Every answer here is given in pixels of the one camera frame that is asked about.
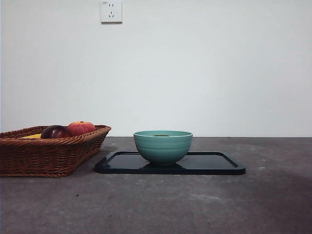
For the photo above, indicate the green avocado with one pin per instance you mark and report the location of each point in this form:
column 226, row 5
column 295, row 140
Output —
column 161, row 134

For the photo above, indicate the teal ceramic bowl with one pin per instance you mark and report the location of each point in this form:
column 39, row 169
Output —
column 163, row 148

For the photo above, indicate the black rectangular tray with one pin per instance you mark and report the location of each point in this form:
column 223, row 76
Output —
column 207, row 164

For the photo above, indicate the red yellow peach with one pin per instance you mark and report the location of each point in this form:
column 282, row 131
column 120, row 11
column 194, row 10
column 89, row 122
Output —
column 81, row 127

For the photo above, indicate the dark purple plum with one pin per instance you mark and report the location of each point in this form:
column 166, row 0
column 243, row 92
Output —
column 56, row 131

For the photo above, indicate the brown wicker basket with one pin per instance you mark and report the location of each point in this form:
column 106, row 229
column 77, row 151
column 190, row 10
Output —
column 44, row 156

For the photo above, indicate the yellow banana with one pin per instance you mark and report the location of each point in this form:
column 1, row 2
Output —
column 33, row 136

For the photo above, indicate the white wall power socket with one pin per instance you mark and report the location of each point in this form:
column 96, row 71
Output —
column 111, row 11

